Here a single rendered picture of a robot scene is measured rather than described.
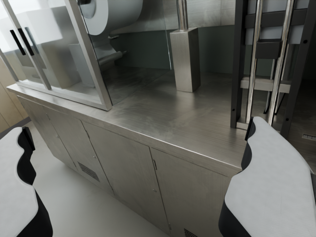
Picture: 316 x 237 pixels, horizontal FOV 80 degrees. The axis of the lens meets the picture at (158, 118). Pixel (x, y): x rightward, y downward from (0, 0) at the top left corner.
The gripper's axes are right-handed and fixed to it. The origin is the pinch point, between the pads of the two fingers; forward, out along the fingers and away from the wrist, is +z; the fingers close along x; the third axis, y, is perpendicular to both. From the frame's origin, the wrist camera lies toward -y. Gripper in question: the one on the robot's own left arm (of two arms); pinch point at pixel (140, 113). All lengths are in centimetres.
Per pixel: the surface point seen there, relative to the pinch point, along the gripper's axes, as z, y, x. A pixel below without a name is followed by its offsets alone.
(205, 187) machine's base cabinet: 33, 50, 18
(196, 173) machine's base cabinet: 35, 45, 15
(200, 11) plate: 97, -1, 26
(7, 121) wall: 231, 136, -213
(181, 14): 76, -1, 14
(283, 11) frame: 35.9, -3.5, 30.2
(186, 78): 73, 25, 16
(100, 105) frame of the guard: 70, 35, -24
